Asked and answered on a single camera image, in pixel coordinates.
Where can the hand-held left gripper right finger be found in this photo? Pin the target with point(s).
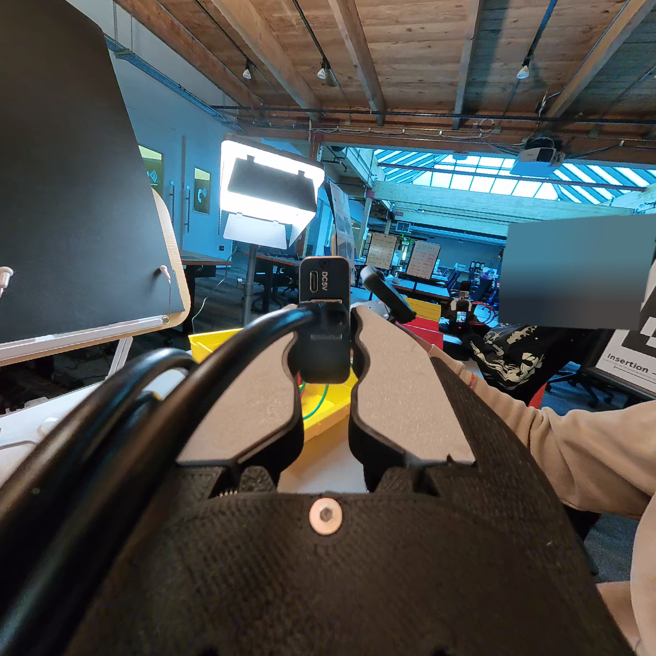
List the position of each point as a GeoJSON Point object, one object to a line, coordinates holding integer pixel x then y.
{"type": "Point", "coordinates": [410, 405]}

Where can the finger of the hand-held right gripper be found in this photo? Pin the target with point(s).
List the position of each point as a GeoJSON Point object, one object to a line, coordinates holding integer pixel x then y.
{"type": "Point", "coordinates": [410, 334]}

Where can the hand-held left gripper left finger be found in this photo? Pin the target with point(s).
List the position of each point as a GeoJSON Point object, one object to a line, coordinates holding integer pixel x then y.
{"type": "Point", "coordinates": [256, 410]}

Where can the red plastic bin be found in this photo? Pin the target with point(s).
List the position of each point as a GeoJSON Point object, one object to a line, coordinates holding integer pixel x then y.
{"type": "Point", "coordinates": [428, 333]}

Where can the yellow plastic bin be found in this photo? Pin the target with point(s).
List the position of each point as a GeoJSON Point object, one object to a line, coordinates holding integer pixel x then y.
{"type": "Point", "coordinates": [425, 309]}
{"type": "Point", "coordinates": [338, 405]}

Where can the black ethernet adapter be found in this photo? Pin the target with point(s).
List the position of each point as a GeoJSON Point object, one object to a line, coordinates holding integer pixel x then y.
{"type": "Point", "coordinates": [325, 358]}

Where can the person's right forearm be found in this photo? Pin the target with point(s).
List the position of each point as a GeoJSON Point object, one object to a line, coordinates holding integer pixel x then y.
{"type": "Point", "coordinates": [563, 446]}

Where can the standing whiteboard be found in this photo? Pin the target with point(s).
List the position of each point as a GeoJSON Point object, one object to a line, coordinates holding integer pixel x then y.
{"type": "Point", "coordinates": [423, 259]}
{"type": "Point", "coordinates": [382, 251]}

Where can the printed display banner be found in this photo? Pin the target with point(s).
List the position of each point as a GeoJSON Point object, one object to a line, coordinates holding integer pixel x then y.
{"type": "Point", "coordinates": [342, 225]}

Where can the studio light panel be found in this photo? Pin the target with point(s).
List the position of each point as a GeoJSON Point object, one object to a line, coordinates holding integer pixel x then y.
{"type": "Point", "coordinates": [266, 189]}

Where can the wooden office table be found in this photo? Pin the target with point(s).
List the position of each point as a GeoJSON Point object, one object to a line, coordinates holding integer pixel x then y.
{"type": "Point", "coordinates": [205, 258]}

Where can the black office chair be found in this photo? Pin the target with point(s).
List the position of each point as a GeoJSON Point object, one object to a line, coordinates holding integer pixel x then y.
{"type": "Point", "coordinates": [584, 382]}

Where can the ceiling projector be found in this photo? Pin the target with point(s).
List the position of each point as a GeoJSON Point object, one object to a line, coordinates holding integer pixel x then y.
{"type": "Point", "coordinates": [535, 161]}

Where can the framed marker sign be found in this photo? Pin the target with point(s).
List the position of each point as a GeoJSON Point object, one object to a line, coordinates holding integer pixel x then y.
{"type": "Point", "coordinates": [630, 358]}

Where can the green wall poster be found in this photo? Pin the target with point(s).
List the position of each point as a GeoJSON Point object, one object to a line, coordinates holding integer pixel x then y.
{"type": "Point", "coordinates": [202, 192]}
{"type": "Point", "coordinates": [152, 174]}

